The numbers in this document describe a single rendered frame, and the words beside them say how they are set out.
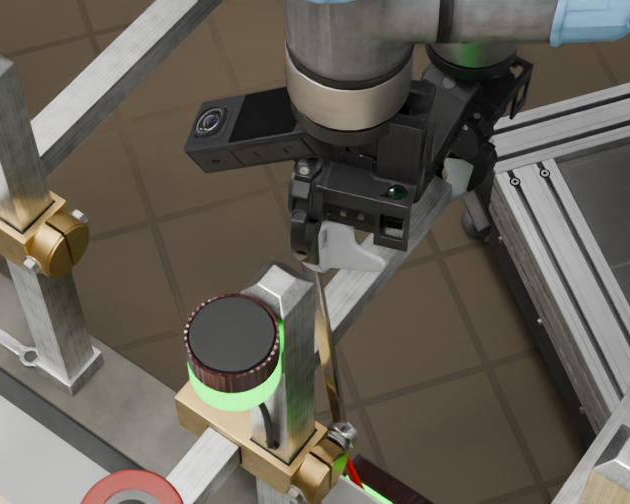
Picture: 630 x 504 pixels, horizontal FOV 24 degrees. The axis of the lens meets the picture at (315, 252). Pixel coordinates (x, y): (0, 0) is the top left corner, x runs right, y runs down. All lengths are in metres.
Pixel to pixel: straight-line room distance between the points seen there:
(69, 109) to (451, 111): 0.31
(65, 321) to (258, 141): 0.40
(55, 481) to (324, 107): 0.66
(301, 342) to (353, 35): 0.27
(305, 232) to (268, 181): 1.36
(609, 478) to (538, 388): 1.32
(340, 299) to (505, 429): 0.94
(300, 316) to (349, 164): 0.11
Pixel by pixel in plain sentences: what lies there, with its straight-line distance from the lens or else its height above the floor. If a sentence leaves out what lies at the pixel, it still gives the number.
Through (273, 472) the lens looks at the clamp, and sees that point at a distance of 1.14.
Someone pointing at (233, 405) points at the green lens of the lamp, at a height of 1.06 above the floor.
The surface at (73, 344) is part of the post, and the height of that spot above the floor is 0.77.
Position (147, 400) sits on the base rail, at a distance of 1.35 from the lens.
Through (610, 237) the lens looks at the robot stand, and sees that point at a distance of 2.05.
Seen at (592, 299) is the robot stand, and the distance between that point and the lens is 1.97.
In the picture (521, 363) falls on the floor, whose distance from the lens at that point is 2.17.
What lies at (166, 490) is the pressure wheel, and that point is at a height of 0.91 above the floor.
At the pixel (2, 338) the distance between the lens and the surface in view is 1.39.
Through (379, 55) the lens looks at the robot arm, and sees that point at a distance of 0.81.
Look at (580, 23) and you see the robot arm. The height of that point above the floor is 1.31.
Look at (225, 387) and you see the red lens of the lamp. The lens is 0.91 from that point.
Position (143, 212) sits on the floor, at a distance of 2.30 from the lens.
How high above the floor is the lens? 1.90
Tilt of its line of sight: 58 degrees down
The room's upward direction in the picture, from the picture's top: straight up
